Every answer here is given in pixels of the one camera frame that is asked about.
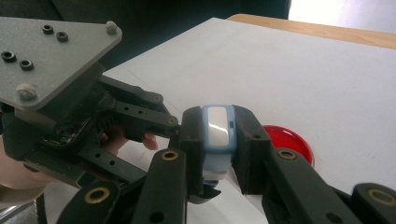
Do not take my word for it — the small blue and white stamp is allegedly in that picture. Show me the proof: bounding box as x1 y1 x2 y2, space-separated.
200 104 236 189

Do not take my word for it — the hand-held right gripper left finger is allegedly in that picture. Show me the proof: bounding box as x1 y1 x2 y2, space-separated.
178 105 205 197

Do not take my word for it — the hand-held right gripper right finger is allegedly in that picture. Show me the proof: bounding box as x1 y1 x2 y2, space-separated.
232 105 273 196

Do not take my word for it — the wooden table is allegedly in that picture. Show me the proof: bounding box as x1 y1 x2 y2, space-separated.
227 13 396 50

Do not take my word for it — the dark curtain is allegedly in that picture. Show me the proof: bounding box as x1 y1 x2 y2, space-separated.
0 0 292 71

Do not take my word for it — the round red ink pad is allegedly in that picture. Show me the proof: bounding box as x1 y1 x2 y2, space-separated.
262 124 315 167

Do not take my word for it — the white board table cover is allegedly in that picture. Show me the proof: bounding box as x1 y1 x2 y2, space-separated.
43 17 396 224

